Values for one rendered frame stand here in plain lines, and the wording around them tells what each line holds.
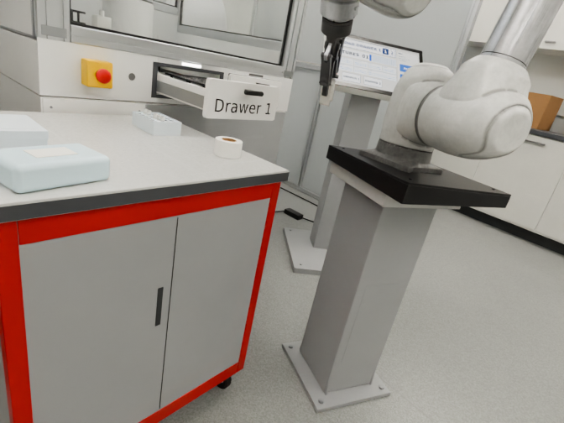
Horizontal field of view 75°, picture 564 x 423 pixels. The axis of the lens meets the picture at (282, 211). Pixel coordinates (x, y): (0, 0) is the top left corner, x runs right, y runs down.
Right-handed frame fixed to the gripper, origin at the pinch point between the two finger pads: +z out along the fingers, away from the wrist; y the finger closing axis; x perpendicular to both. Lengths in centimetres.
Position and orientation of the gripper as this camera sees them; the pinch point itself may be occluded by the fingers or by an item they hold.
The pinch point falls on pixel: (326, 91)
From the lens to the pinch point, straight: 109.9
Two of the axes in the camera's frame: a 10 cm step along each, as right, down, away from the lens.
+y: 4.0, -6.9, 6.1
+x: -9.2, -3.3, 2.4
